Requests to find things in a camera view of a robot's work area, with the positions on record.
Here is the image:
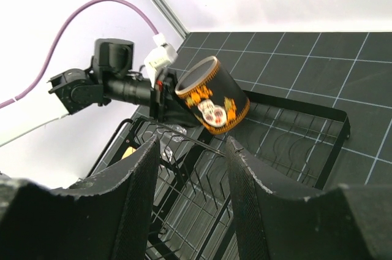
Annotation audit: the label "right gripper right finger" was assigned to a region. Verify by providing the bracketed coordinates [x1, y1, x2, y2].
[226, 137, 391, 259]

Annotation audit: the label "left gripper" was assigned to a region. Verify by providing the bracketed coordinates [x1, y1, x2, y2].
[149, 68, 199, 128]

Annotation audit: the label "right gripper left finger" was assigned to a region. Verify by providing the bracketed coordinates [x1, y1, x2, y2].
[1, 137, 160, 259]

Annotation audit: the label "black red skull mug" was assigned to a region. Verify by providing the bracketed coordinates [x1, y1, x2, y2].
[175, 56, 251, 135]

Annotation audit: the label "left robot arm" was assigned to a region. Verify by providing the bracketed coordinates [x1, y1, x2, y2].
[49, 34, 200, 128]

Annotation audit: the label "small clear plastic cup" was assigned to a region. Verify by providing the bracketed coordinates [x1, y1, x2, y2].
[157, 124, 187, 143]

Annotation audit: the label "large clear plastic cup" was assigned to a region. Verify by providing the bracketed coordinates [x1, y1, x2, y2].
[160, 146, 173, 164]

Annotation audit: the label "black grid mat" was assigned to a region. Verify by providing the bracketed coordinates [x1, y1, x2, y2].
[82, 31, 392, 187]

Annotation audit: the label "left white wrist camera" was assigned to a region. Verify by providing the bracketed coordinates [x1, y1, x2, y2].
[144, 33, 178, 86]

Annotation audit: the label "black wire dish rack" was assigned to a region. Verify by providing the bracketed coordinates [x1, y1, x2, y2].
[91, 92, 350, 259]

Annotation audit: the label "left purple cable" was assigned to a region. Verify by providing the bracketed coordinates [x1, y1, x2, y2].
[0, 0, 160, 109]

